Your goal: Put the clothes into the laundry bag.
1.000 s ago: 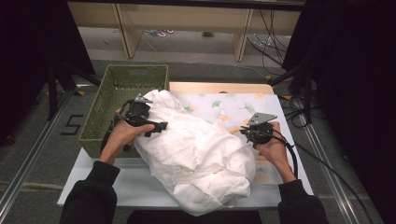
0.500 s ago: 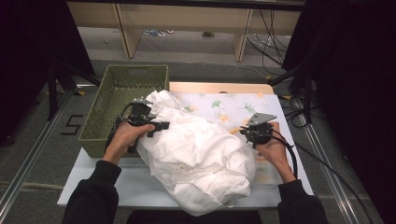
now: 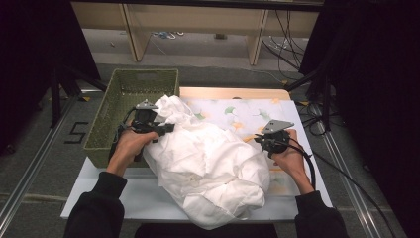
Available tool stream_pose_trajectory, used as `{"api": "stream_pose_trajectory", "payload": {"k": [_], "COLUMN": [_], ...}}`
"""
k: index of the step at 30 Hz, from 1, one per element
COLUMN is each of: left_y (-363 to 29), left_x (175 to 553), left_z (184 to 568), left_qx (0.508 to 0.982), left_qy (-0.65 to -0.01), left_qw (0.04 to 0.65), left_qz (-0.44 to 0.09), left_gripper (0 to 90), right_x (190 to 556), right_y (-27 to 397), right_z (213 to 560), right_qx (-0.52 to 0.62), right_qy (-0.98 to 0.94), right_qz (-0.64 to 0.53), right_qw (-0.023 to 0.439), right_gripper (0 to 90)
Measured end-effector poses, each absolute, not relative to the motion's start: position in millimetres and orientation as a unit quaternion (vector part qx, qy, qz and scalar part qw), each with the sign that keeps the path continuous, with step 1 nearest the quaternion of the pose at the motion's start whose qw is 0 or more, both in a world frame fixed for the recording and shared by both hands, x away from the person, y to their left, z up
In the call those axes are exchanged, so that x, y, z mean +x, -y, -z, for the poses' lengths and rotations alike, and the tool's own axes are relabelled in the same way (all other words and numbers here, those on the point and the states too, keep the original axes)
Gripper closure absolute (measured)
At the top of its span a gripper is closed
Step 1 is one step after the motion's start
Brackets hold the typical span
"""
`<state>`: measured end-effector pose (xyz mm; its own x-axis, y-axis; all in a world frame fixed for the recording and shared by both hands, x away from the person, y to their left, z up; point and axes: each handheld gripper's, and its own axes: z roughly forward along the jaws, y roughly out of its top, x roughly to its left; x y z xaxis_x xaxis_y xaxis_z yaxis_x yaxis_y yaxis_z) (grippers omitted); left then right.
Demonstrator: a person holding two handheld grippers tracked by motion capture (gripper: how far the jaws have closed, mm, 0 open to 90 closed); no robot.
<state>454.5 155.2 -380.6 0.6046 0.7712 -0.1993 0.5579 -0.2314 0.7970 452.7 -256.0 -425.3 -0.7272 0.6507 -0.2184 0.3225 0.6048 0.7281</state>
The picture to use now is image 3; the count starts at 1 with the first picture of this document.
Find green woven basket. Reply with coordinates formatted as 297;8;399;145
82;67;181;169

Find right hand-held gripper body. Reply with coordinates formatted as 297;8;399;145
262;119;295;157

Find dark curtain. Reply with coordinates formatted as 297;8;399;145
298;0;420;238
0;0;101;157

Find person's left hand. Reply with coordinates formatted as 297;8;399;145
106;127;160;179

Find beige wooden shelf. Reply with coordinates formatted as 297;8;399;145
70;1;321;66

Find person's right hand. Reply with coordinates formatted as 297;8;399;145
271;129;315;196

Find white cloth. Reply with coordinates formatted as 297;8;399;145
142;94;271;231

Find metal floor rail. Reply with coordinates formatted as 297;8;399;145
321;130;385;238
0;95;78;229

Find coiled black cables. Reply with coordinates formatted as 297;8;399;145
296;100;329;137

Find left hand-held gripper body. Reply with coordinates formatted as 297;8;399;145
132;99;161;135

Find left hand-held gripper cable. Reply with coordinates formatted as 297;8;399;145
108;108;138;161

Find hand-held gripper cable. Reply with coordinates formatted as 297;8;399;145
108;108;138;161
280;137;317;191

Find right hand-held gripper cable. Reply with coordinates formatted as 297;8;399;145
280;137;317;191

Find hanging black cable bundle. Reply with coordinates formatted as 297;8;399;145
262;9;310;72

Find blue and white cable bundle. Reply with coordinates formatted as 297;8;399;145
152;30;186;41

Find black metal stand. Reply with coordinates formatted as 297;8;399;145
285;67;333;132
49;62;108;129

